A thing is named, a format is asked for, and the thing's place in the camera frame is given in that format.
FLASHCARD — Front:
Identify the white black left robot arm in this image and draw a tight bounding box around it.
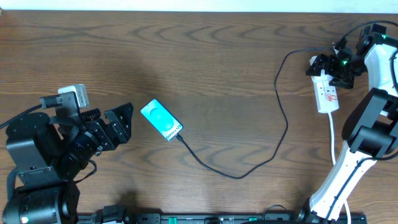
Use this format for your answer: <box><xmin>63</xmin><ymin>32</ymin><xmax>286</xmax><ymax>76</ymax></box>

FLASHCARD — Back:
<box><xmin>2</xmin><ymin>103</ymin><xmax>133</xmax><ymax>223</ymax></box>

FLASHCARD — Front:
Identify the blue Galaxy smartphone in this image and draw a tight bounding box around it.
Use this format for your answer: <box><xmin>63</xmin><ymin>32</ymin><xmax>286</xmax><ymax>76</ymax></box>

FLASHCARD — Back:
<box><xmin>141</xmin><ymin>98</ymin><xmax>183</xmax><ymax>141</ymax></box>

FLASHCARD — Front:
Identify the white power strip cord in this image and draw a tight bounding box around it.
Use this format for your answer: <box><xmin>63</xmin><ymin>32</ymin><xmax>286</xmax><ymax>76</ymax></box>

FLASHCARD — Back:
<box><xmin>328</xmin><ymin>112</ymin><xmax>352</xmax><ymax>224</ymax></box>

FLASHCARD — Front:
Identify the white power strip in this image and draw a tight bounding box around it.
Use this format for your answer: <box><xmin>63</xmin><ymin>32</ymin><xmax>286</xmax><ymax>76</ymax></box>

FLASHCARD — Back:
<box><xmin>311</xmin><ymin>68</ymin><xmax>339</xmax><ymax>114</ymax></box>

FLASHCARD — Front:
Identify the black USB charger cable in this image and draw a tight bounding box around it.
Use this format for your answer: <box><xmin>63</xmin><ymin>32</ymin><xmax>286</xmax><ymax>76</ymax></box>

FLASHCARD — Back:
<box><xmin>175</xmin><ymin>46</ymin><xmax>336</xmax><ymax>180</ymax></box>

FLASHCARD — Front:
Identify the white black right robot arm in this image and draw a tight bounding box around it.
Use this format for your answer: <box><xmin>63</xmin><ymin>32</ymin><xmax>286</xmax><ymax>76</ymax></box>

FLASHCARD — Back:
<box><xmin>297</xmin><ymin>21</ymin><xmax>397</xmax><ymax>223</ymax></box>

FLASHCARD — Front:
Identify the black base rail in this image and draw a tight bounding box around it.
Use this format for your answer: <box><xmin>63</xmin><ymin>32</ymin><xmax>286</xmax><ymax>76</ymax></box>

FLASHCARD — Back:
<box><xmin>77</xmin><ymin>205</ymin><xmax>368</xmax><ymax>224</ymax></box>

